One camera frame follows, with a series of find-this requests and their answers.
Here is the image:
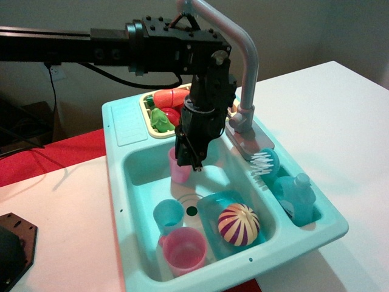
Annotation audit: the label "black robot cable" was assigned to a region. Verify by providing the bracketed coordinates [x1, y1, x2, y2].
[81, 62, 184, 89]

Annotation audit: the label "brown cardboard box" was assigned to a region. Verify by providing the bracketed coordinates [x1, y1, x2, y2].
[16, 101, 68, 145]

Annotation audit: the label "white wall outlet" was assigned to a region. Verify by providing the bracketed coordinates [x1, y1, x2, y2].
[43, 63, 67, 82]

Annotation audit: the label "teal rectangular tray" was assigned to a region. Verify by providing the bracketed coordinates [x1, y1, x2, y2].
[197, 190, 266, 260]

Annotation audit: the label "yellow dish rack basket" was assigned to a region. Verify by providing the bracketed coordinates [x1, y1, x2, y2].
[139, 86, 241, 140]

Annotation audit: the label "teal dish brush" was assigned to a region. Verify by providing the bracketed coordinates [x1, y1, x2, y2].
[250, 148, 281, 179]

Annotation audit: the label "pink toy mug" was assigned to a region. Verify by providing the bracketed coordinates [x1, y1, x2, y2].
[158, 227, 208, 277]

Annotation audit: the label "grey toy faucet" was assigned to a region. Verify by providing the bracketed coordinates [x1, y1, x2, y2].
[176, 1, 274, 161]

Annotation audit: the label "blue toy cup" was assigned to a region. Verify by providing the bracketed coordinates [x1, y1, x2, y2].
[153, 199, 184, 235]

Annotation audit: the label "small pink cup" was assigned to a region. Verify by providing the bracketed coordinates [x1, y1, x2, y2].
[168, 147, 192, 184]

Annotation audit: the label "teal toy sink unit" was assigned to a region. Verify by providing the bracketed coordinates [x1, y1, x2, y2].
[102, 95, 348, 291]

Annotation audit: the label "blue toy soap bottle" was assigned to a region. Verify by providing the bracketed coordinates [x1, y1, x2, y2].
[273, 173, 316, 227]

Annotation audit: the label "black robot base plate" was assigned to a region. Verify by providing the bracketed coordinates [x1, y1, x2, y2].
[1, 212, 38, 291]

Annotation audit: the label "red toy tomato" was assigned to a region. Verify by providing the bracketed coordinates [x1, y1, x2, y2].
[162, 108, 181, 127]

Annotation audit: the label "orange toy carrot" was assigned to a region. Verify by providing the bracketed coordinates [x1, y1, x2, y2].
[146, 88, 189, 109]

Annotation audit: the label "black power cord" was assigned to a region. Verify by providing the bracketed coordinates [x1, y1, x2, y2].
[0, 62, 66, 171]

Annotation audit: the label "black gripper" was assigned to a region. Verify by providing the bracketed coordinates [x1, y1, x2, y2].
[174, 96, 227, 172]

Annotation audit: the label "red cloth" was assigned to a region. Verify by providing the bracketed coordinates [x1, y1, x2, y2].
[1, 130, 106, 187]

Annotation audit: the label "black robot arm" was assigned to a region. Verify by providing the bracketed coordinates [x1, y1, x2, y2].
[1, 15, 236, 171]

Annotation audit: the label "green toy pepper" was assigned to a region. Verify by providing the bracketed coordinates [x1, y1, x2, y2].
[150, 108, 173, 133]

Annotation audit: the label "purple yellow striped ball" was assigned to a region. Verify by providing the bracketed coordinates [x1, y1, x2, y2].
[218, 203, 260, 246]

